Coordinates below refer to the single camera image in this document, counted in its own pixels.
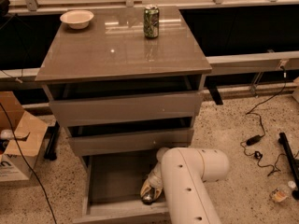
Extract white paper bowl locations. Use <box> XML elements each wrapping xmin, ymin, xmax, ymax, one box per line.
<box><xmin>60</xmin><ymin>10</ymin><xmax>94</xmax><ymax>30</ymax></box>

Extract grey drawer cabinet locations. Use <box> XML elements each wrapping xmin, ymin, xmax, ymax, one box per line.
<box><xmin>36</xmin><ymin>7</ymin><xmax>211</xmax><ymax>156</ymax></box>

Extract clear plastic bottle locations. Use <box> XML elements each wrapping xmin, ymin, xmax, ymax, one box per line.
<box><xmin>269</xmin><ymin>181</ymin><xmax>296</xmax><ymax>203</ymax></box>

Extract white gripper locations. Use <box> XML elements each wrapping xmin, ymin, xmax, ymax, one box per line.
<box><xmin>140</xmin><ymin>147</ymin><xmax>169</xmax><ymax>203</ymax></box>

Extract grey middle drawer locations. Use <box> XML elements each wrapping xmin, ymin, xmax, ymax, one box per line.
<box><xmin>69</xmin><ymin>128</ymin><xmax>194</xmax><ymax>156</ymax></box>

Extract black floor cable left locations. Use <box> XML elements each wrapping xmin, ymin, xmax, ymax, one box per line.
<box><xmin>0</xmin><ymin>102</ymin><xmax>58</xmax><ymax>224</ymax></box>

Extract brown cardboard box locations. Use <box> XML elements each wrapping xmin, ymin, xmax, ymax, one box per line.
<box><xmin>0</xmin><ymin>91</ymin><xmax>48</xmax><ymax>182</ymax></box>

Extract silver redbull can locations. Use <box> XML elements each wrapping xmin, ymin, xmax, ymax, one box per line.
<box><xmin>141</xmin><ymin>189</ymin><xmax>155</xmax><ymax>204</ymax></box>

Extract grey open bottom drawer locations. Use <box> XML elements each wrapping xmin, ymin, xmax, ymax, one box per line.
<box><xmin>73</xmin><ymin>149</ymin><xmax>170</xmax><ymax>224</ymax></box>

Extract black metal stand leg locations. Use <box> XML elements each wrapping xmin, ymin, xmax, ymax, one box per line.
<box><xmin>278</xmin><ymin>133</ymin><xmax>299</xmax><ymax>200</ymax></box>

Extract black power adapter with cable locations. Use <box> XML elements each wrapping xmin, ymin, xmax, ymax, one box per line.
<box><xmin>240</xmin><ymin>66</ymin><xmax>287</xmax><ymax>175</ymax></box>

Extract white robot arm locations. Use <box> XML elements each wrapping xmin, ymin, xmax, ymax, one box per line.
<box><xmin>140</xmin><ymin>147</ymin><xmax>230</xmax><ymax>224</ymax></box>

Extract black table leg left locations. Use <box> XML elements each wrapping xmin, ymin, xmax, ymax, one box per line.
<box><xmin>44</xmin><ymin>122</ymin><xmax>60</xmax><ymax>161</ymax></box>

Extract grey top drawer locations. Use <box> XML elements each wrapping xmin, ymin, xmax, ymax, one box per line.
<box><xmin>50</xmin><ymin>91</ymin><xmax>202</xmax><ymax>127</ymax></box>

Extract green soda can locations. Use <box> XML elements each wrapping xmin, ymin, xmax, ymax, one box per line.
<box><xmin>143</xmin><ymin>5</ymin><xmax>160</xmax><ymax>38</ymax></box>

